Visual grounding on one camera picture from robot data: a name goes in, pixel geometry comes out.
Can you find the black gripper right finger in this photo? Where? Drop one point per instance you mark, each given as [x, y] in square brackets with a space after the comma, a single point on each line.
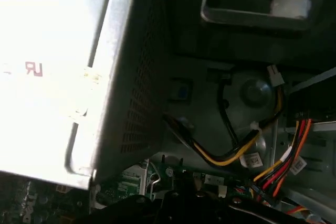
[223, 211]

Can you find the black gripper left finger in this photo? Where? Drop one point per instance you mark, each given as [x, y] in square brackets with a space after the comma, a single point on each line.
[147, 211]

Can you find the green motherboard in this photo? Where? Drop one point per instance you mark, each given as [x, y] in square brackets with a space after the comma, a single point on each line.
[15, 203]

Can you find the grey power supply unit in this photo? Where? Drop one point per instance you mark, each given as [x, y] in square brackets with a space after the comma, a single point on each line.
[52, 77]

